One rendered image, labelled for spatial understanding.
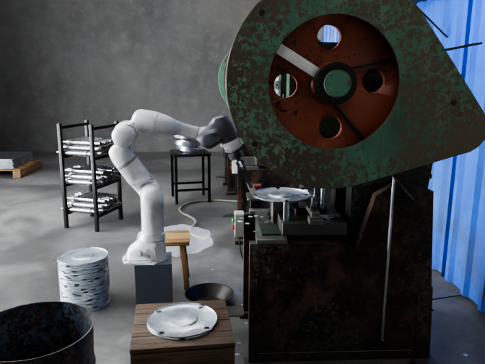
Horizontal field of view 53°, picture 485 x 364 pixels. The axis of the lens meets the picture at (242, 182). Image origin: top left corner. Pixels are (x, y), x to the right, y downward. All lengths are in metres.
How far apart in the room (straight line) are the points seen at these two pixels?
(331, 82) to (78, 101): 7.72
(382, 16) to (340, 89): 0.32
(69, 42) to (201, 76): 2.36
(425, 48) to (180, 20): 7.27
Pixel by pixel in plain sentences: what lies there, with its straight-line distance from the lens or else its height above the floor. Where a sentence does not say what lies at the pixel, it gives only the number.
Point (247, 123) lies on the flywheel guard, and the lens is 1.85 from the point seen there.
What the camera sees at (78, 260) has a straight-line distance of 3.01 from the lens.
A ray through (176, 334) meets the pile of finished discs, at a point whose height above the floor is 0.36.
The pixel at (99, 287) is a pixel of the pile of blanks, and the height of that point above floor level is 0.13.
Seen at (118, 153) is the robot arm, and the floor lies 1.00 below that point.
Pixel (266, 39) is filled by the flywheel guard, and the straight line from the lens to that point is 1.85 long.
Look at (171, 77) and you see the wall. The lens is 8.95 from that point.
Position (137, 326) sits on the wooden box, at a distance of 2.11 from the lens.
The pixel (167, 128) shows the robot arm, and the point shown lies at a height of 1.12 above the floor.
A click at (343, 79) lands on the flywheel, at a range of 1.84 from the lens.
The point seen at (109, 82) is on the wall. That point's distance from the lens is 9.12.
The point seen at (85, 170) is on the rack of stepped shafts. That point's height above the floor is 0.53.
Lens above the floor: 1.35
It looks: 12 degrees down
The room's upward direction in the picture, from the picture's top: straight up
